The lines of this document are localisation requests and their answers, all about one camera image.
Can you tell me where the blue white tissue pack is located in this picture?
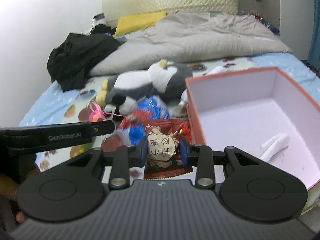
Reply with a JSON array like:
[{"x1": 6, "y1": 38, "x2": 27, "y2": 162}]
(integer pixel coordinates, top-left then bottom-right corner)
[{"x1": 117, "y1": 96, "x2": 170, "y2": 145}]

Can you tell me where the red snack packet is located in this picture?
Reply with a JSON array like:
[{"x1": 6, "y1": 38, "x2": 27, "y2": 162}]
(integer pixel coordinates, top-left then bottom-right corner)
[{"x1": 143, "y1": 119, "x2": 193, "y2": 179}]

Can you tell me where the pink hair accessory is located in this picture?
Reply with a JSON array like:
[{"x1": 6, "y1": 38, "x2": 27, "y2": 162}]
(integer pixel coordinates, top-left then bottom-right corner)
[{"x1": 88, "y1": 100, "x2": 126, "y2": 122}]

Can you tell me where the white paper towel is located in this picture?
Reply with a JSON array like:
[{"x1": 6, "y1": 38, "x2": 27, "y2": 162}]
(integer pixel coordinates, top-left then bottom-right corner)
[{"x1": 259, "y1": 133, "x2": 290, "y2": 162}]

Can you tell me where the red foil packet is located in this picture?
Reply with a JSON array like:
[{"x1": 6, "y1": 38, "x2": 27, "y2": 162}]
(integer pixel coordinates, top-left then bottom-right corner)
[{"x1": 179, "y1": 122, "x2": 192, "y2": 143}]

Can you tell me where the small panda plush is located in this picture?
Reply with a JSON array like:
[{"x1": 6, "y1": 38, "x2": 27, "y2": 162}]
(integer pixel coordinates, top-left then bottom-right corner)
[{"x1": 104, "y1": 94, "x2": 137, "y2": 115}]

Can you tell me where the person's left hand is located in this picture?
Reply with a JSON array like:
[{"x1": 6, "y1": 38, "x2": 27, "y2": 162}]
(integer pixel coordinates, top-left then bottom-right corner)
[{"x1": 0, "y1": 174, "x2": 28, "y2": 224}]

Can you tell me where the white small bottle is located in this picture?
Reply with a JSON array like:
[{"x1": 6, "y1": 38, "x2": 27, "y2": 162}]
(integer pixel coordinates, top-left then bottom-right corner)
[{"x1": 178, "y1": 90, "x2": 188, "y2": 108}]

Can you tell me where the pink open cardboard box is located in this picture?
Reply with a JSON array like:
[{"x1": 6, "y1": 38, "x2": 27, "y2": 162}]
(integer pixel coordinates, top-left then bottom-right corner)
[{"x1": 185, "y1": 67, "x2": 319, "y2": 189}]

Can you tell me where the large grey penguin plush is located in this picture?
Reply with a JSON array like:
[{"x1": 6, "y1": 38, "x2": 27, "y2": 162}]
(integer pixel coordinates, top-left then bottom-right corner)
[{"x1": 95, "y1": 60, "x2": 193, "y2": 107}]

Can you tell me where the black clothing pile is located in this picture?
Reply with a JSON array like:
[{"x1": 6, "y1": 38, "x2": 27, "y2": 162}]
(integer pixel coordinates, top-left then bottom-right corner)
[{"x1": 47, "y1": 32, "x2": 123, "y2": 92}]

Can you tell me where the yellow pillow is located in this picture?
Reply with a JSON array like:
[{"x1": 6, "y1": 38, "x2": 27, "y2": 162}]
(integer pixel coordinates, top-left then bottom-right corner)
[{"x1": 113, "y1": 11, "x2": 167, "y2": 37}]

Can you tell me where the grey duvet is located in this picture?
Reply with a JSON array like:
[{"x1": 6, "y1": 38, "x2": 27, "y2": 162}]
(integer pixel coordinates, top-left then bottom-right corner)
[{"x1": 89, "y1": 12, "x2": 291, "y2": 76}]

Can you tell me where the blue curtain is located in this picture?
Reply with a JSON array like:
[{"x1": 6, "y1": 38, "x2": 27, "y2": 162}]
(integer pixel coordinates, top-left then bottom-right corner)
[{"x1": 307, "y1": 0, "x2": 319, "y2": 72}]

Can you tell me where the white wardrobe cabinet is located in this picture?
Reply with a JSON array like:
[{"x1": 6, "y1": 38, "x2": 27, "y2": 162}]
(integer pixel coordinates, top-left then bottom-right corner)
[{"x1": 237, "y1": 0, "x2": 315, "y2": 60}]

